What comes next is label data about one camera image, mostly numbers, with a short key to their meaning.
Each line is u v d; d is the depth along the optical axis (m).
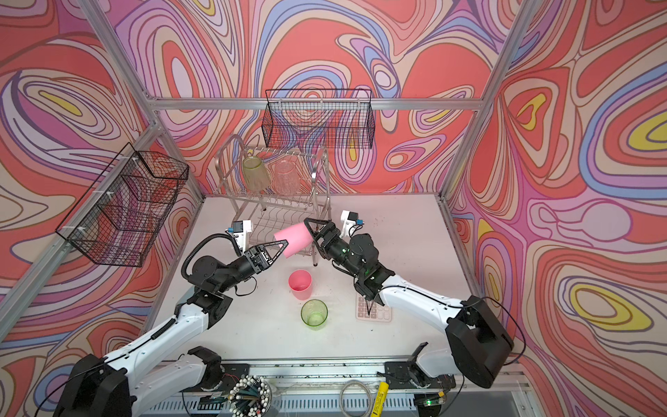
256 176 0.88
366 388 0.71
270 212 1.08
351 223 0.70
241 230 0.64
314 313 0.84
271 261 0.65
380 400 0.69
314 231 0.65
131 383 0.42
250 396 0.60
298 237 0.68
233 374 0.74
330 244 0.65
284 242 0.66
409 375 0.66
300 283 0.89
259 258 0.66
